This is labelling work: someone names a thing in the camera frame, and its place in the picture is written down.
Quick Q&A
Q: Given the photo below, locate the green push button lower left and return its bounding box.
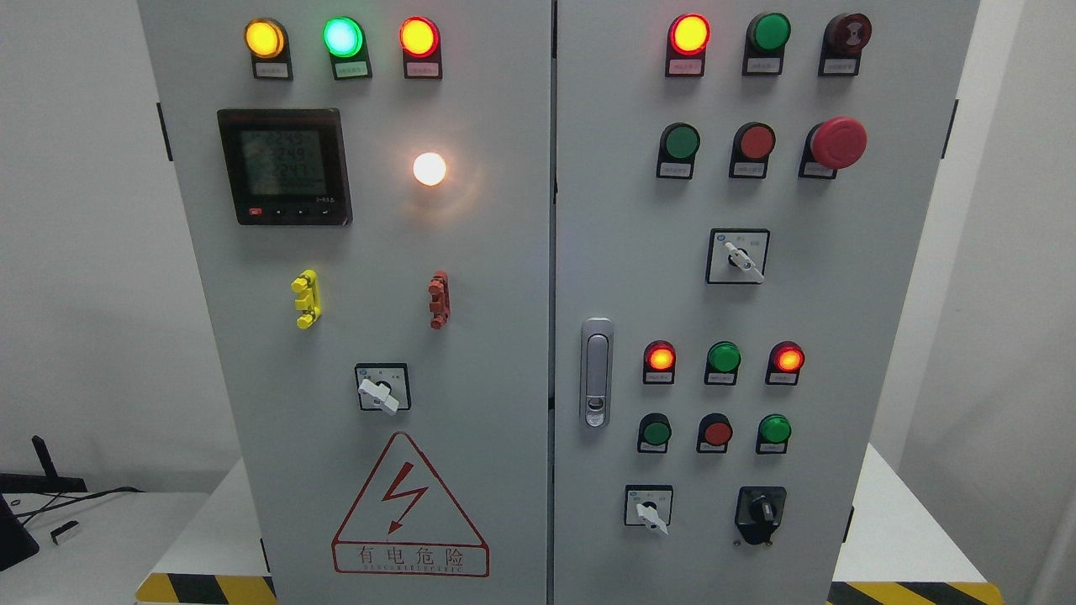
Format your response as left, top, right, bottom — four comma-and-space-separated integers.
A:
636, 413, 673, 455

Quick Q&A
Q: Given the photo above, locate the green lit indicator light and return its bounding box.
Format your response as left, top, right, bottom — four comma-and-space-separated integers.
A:
322, 16, 372, 81

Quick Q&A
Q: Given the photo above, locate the red push button upper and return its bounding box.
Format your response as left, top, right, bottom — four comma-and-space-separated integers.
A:
730, 122, 776, 179

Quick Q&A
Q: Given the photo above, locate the yellow terminal connector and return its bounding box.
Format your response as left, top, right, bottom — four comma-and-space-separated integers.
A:
291, 269, 322, 329

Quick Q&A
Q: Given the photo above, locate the white selector switch upper right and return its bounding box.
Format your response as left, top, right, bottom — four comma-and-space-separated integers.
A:
704, 229, 770, 284

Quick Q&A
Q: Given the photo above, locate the red electric hazard sign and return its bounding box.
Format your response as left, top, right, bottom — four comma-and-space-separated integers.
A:
332, 432, 489, 577

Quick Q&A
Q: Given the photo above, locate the grey left cabinet door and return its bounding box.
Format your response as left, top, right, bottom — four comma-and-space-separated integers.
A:
139, 1, 552, 604

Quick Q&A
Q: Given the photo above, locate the white selector switch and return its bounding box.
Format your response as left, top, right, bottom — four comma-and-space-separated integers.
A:
623, 486, 675, 536
704, 229, 770, 284

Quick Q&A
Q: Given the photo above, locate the red lit indicator light left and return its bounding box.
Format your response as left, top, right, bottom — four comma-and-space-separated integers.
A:
398, 15, 442, 79

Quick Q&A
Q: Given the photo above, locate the red lit indicator middle left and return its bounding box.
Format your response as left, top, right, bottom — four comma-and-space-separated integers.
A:
642, 340, 677, 384

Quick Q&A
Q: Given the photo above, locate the red emergency stop button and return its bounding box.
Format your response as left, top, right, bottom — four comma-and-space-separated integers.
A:
799, 116, 868, 180

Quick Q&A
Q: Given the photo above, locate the green indicator top right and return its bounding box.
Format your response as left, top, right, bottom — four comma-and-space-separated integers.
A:
742, 12, 791, 76

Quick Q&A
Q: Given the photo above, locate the white glowing lamp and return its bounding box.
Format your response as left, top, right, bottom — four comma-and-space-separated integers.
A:
412, 150, 447, 187

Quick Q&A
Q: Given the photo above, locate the red push button lower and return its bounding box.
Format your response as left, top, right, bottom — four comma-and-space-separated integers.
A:
696, 413, 734, 455

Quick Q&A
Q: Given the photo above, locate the grey cabinet door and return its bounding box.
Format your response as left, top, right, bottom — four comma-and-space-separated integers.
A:
139, 1, 552, 604
552, 1, 979, 604

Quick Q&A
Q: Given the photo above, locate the red push button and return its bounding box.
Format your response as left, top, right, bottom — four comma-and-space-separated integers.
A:
696, 413, 734, 455
730, 122, 776, 179

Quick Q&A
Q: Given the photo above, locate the red terminal connector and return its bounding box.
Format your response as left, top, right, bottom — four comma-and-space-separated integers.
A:
427, 271, 451, 330

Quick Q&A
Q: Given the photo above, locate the black digital power meter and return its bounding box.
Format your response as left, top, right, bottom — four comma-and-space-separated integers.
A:
218, 108, 352, 226

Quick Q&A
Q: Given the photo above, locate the silver door handle lock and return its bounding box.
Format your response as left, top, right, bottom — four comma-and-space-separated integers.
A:
580, 318, 614, 428

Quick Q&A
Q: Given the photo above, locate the white selector switch left door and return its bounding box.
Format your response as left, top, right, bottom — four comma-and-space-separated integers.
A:
354, 361, 412, 416

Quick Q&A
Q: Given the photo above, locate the white selector switch lower right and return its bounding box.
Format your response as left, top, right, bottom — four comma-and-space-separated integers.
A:
623, 486, 675, 536

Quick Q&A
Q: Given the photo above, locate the yellow indicator light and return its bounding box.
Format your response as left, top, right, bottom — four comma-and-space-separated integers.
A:
245, 17, 293, 81

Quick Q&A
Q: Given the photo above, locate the small white usb adapter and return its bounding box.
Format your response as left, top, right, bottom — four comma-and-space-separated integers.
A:
49, 519, 82, 546

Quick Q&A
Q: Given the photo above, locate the black cable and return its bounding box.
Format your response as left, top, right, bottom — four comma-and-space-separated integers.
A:
8, 486, 145, 527

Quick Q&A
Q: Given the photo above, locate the red lit indicator top right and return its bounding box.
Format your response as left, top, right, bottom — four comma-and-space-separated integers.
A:
665, 13, 711, 79

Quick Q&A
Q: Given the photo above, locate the white platform with hazard stripes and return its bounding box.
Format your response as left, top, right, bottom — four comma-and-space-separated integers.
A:
137, 449, 1004, 604

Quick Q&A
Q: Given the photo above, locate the green push button upper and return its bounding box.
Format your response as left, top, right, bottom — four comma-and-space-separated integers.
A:
656, 122, 702, 180

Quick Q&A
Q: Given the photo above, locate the red indicator middle right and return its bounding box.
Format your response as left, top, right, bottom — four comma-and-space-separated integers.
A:
765, 340, 804, 386

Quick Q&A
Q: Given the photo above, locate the black rotary knob switch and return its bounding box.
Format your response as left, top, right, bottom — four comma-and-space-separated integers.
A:
735, 486, 787, 546

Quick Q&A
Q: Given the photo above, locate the dark red buzzer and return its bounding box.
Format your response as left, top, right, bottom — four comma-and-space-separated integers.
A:
818, 13, 873, 78

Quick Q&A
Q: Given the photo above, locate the black device with antenna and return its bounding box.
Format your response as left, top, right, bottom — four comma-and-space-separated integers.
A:
0, 434, 88, 572

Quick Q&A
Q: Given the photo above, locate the grey right cabinet door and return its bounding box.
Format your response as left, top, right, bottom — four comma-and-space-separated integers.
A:
552, 1, 979, 604

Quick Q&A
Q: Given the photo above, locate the green indicator middle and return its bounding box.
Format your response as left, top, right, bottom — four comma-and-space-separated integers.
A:
704, 341, 742, 386

